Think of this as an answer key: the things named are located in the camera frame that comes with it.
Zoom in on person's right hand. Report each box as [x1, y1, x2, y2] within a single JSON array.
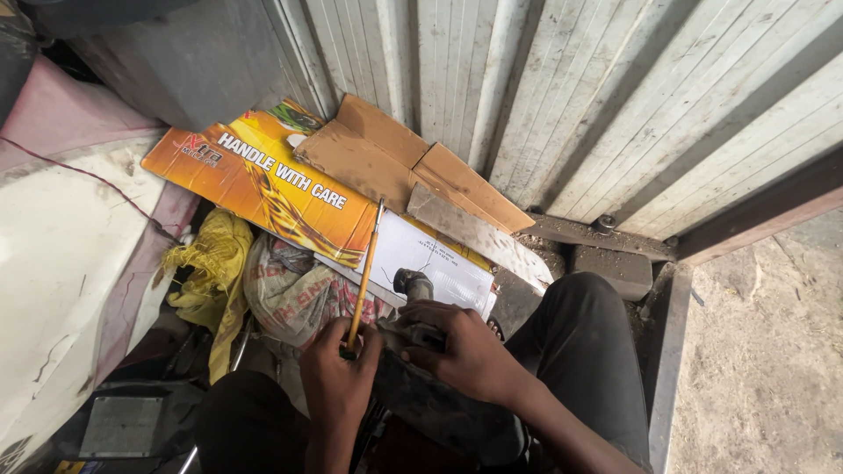
[[398, 299, 529, 407]]

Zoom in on person's left hand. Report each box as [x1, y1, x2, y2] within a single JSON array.
[[299, 316, 385, 430]]

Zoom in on yellow-handled screwdriver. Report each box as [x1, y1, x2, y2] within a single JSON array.
[[339, 197, 387, 361]]

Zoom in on dark grey machine part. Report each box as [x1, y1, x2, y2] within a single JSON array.
[[371, 267, 531, 470]]

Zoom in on white woven printed sack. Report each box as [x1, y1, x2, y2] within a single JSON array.
[[242, 232, 396, 350]]

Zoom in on yellow woven sack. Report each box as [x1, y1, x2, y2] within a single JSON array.
[[161, 208, 255, 386]]

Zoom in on orange printed cardboard box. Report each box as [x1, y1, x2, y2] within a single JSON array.
[[141, 99, 498, 322]]

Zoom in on dirty wooden plank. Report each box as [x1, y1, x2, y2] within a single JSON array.
[[406, 182, 555, 296]]

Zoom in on brown cardboard flaps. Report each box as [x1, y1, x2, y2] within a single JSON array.
[[293, 93, 536, 234]]

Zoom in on grey ribbed metal plate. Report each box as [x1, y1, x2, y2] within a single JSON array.
[[78, 395, 164, 459]]

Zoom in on person's black trousers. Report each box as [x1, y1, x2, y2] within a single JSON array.
[[194, 271, 653, 474]]

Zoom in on white vehicle body panel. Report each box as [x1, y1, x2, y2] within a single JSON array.
[[0, 128, 202, 462]]

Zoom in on small grey brick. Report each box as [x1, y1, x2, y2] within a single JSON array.
[[570, 244, 654, 302]]

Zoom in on large grey concrete block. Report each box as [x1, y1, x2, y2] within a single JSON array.
[[66, 0, 284, 133]]

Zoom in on thin red wire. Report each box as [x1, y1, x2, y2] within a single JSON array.
[[0, 135, 182, 243]]

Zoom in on grey metal floor rail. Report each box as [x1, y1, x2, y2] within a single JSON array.
[[648, 263, 694, 474]]

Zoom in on rusty metal frame bar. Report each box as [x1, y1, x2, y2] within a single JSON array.
[[527, 146, 843, 266]]

